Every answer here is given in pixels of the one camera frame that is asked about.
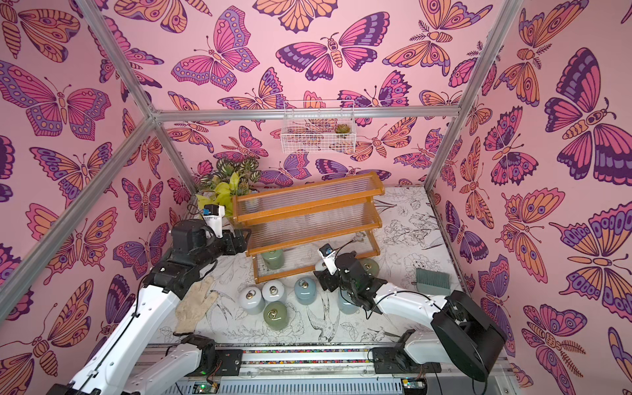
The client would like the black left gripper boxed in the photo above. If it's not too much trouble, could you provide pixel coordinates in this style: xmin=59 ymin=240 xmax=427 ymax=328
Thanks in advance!
xmin=194 ymin=227 xmax=252 ymax=272

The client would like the white canister bottom shelf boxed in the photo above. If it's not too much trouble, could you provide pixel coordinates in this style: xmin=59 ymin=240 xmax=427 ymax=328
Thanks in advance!
xmin=314 ymin=262 xmax=327 ymax=272

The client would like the blue canister shelf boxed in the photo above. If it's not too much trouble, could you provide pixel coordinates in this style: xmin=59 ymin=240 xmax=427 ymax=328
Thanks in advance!
xmin=294 ymin=276 xmax=318 ymax=305
xmin=337 ymin=290 xmax=359 ymax=315

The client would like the white tea canister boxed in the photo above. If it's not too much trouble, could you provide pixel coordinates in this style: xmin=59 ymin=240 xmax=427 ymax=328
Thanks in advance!
xmin=262 ymin=280 xmax=287 ymax=303
xmin=239 ymin=286 xmax=266 ymax=315

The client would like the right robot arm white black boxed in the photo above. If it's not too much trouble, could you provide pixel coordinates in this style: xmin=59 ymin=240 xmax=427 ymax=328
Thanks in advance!
xmin=314 ymin=245 xmax=508 ymax=383

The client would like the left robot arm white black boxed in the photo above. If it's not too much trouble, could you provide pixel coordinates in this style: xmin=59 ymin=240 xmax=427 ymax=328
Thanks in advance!
xmin=48 ymin=218 xmax=252 ymax=394

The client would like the wooden three-tier shelf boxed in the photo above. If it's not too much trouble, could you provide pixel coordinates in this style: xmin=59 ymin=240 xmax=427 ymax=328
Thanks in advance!
xmin=233 ymin=173 xmax=385 ymax=284

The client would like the glass vase with green plant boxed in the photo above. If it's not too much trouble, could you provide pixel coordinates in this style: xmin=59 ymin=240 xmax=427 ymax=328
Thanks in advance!
xmin=196 ymin=157 xmax=262 ymax=217

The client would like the beige work glove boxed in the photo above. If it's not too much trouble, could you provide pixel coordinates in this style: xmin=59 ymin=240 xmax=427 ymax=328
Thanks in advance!
xmin=174 ymin=276 xmax=219 ymax=336

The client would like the teal dustpan brush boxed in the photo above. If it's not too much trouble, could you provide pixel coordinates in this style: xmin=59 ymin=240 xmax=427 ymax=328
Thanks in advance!
xmin=416 ymin=268 xmax=451 ymax=296

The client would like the small green succulent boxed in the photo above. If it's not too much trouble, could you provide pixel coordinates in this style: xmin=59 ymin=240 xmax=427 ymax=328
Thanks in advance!
xmin=335 ymin=124 xmax=352 ymax=135

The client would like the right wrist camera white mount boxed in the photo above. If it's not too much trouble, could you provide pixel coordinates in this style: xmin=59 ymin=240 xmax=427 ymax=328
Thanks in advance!
xmin=319 ymin=244 xmax=338 ymax=275

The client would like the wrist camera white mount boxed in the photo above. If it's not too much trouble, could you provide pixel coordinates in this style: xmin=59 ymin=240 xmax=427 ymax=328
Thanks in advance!
xmin=202 ymin=204 xmax=225 ymax=239
xmin=319 ymin=244 xmax=338 ymax=275

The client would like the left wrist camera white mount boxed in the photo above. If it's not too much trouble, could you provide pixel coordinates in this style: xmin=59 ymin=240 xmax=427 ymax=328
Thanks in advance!
xmin=202 ymin=204 xmax=225 ymax=239

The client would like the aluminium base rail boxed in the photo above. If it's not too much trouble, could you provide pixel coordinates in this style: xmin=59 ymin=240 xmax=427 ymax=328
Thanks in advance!
xmin=165 ymin=343 xmax=521 ymax=394

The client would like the white wire wall basket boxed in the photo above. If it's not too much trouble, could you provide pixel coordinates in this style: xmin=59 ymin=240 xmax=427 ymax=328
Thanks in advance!
xmin=279 ymin=99 xmax=357 ymax=155

